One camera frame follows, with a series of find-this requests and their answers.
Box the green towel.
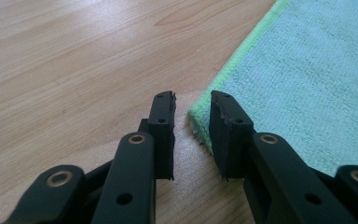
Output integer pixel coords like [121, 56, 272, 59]
[187, 0, 358, 177]

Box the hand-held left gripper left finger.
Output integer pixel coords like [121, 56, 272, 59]
[138, 91, 177, 181]

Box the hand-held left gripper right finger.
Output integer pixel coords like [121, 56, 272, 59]
[208, 90, 255, 181]

